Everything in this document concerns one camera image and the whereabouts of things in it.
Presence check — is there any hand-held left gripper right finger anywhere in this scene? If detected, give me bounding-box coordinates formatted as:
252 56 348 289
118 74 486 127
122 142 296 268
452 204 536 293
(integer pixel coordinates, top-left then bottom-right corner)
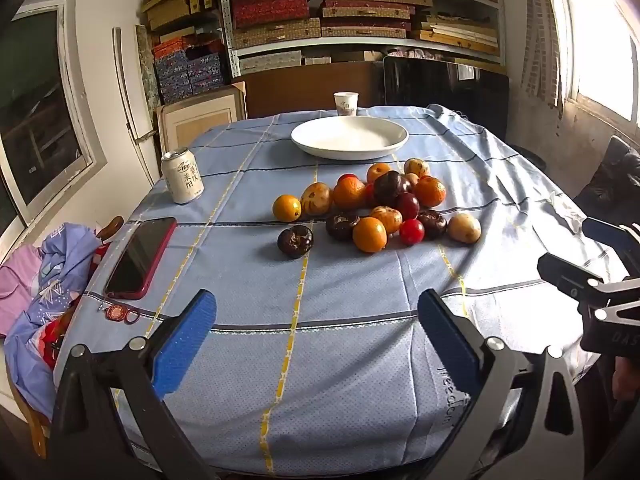
417 288 586 480

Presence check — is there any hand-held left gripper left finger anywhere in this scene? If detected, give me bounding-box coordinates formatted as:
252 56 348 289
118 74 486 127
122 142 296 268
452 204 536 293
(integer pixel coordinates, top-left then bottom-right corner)
50 288 218 480

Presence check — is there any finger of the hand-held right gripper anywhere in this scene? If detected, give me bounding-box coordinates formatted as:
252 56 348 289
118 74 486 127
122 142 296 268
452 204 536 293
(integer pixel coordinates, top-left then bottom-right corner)
581 216 640 266
537 253 640 307

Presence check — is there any pale tan round fruit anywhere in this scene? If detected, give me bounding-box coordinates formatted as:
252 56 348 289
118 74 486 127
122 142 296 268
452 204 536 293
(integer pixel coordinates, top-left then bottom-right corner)
447 213 482 245

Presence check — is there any dark brown water chestnut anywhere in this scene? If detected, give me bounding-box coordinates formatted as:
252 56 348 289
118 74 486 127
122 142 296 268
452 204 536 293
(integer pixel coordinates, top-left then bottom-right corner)
416 209 449 240
277 224 314 259
325 212 361 242

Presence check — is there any orange persimmon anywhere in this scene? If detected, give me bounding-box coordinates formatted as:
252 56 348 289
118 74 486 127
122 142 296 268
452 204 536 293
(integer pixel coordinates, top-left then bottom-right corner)
369 205 404 235

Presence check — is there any dark red plum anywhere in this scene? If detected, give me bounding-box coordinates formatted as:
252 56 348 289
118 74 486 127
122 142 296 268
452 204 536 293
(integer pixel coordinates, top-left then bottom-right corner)
395 192 421 221

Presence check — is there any mandarin orange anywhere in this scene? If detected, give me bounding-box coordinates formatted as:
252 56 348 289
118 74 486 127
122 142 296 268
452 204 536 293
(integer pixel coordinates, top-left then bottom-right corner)
414 176 447 208
332 178 368 211

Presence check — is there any dark purple plum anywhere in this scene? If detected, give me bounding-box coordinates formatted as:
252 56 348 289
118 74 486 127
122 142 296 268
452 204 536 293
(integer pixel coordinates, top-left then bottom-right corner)
373 170 412 207

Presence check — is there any large yellow potato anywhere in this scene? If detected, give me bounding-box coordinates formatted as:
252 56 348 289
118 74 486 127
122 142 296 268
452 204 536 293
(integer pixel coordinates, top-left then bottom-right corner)
300 182 333 216

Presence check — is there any white oval plate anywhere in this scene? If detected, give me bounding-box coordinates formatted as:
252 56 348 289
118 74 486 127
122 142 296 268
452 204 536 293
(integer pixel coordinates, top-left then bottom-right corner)
290 115 409 161

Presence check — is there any crumpled white tissue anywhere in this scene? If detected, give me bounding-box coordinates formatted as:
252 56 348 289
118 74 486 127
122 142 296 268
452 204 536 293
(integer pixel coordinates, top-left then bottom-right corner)
547 192 586 233

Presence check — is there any smartphone in red case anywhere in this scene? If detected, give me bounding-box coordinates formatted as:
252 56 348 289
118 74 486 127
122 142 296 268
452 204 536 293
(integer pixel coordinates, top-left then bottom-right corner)
104 217 178 301

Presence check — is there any blue checked tablecloth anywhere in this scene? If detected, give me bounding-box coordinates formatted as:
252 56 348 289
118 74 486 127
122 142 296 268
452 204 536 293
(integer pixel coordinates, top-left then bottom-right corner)
52 104 631 478

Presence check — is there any purple printed cloth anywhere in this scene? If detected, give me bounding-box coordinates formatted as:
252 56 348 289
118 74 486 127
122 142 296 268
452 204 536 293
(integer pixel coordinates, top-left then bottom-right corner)
5 222 108 421

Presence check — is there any white drink can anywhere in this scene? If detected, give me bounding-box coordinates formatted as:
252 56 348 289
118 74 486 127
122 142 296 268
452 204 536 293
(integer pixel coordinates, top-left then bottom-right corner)
160 147 205 205

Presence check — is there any pink cloth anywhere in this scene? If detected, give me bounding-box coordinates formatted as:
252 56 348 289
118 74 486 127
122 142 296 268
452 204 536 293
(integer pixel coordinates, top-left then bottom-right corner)
0 245 46 336

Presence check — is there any bright sunlit window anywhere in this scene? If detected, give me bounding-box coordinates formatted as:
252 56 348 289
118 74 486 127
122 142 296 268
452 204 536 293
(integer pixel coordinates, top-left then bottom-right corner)
545 0 640 126

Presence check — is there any lace curtain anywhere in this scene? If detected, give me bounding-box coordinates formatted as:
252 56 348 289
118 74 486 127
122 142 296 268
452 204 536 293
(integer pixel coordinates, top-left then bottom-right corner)
520 0 566 108

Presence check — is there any white paper cup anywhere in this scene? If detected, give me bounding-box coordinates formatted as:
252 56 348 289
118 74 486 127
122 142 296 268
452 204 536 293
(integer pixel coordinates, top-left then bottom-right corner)
333 91 360 117

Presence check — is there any white leaning strip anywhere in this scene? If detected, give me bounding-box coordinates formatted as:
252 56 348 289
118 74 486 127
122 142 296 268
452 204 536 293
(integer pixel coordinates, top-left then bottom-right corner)
112 27 158 186

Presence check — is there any pile of blue patterned boxes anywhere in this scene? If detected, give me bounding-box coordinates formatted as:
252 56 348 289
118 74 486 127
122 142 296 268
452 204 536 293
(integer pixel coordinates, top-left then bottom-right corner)
152 35 226 106

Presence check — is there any brown wooden board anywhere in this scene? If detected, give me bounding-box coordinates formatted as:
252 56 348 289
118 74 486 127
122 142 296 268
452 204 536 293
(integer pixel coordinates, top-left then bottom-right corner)
232 60 386 118

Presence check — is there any green marbled board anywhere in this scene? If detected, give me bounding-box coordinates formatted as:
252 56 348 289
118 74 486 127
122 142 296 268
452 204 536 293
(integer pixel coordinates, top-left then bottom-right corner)
136 25 163 111

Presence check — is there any white framed window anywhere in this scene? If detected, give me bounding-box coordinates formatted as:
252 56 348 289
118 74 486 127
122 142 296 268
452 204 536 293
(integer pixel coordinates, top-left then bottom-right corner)
0 0 108 241

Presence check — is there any white metal shelf rack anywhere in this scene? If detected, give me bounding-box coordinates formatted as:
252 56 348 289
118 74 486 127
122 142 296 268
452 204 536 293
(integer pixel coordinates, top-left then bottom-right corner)
217 0 506 86

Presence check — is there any pile of yellow boxes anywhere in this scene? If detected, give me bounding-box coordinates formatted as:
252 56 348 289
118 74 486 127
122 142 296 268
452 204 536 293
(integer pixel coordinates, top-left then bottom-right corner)
140 0 221 36

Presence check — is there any red keychain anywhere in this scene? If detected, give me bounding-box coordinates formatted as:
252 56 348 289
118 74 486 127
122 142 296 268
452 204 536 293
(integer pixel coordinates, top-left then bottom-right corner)
97 302 142 324

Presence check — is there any wooden picture frame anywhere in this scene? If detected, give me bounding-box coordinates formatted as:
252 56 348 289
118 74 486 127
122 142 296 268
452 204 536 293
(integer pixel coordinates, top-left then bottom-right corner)
156 81 248 158

